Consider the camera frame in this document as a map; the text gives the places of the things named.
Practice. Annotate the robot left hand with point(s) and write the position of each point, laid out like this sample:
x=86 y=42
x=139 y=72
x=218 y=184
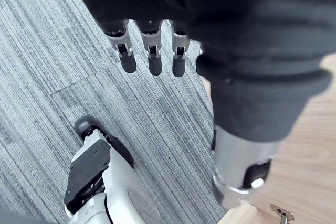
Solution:
x=236 y=37

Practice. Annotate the metal cabinet lock with key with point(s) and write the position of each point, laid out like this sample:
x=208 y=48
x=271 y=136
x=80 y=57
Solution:
x=282 y=212

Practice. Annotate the dark robot foot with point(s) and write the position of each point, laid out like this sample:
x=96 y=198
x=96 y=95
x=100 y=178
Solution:
x=103 y=136

